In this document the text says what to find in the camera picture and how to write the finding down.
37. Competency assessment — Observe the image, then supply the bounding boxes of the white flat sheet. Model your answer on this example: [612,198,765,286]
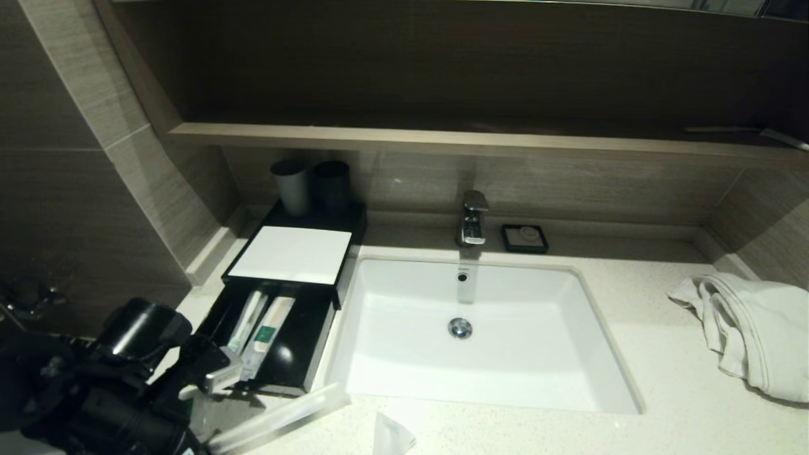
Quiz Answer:
[229,226,353,286]

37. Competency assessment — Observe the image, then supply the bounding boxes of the long clear plastic packet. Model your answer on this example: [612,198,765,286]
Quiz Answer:
[205,382,352,454]

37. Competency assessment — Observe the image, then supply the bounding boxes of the wooden wall shelf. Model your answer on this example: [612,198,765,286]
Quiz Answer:
[167,122,809,166]

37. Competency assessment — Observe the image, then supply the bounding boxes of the slim packet with green label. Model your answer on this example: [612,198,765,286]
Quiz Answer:
[240,296,296,382]

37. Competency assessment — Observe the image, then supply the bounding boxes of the white ceramic sink basin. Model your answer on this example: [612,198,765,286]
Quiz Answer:
[325,256,645,416]

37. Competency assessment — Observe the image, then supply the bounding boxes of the grey cup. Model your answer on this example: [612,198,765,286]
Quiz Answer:
[271,159,312,217]

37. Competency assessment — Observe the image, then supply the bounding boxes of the black box drawer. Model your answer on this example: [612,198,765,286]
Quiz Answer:
[195,281,339,397]

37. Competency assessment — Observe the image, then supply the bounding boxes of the wall mirror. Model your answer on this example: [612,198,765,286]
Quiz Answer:
[537,0,809,20]

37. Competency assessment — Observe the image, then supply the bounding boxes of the chrome faucet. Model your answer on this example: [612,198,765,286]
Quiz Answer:
[456,191,490,248]

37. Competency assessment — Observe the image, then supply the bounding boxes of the black soap dish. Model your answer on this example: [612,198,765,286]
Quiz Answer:
[501,224,549,255]

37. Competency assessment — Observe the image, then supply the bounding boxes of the toothbrush packet with green print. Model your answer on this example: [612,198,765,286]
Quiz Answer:
[226,289,269,355]

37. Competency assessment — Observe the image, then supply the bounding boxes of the white towel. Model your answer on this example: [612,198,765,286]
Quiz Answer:
[666,272,809,404]

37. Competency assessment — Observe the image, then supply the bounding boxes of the dark brown cup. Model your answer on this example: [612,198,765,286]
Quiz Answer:
[313,160,351,217]

